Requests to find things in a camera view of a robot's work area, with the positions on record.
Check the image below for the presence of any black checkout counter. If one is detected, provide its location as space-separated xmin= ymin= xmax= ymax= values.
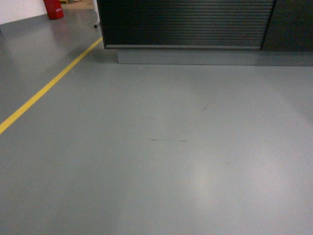
xmin=98 ymin=0 xmax=313 ymax=66

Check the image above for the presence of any red fire extinguisher box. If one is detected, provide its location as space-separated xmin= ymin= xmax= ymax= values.
xmin=44 ymin=0 xmax=64 ymax=20

